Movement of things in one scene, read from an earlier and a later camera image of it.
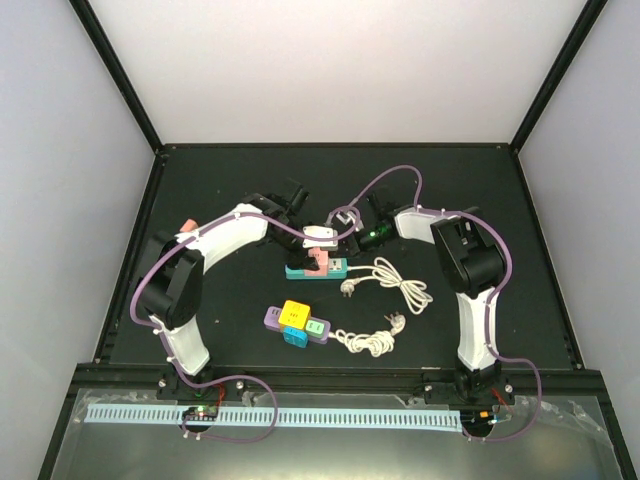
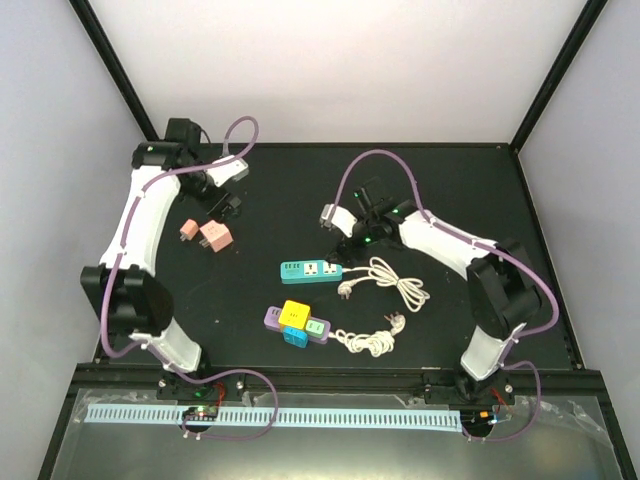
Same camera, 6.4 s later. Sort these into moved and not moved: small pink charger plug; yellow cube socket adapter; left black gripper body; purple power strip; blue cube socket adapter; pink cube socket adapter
Moved: left black gripper body; pink cube socket adapter
Not moved: yellow cube socket adapter; purple power strip; blue cube socket adapter; small pink charger plug
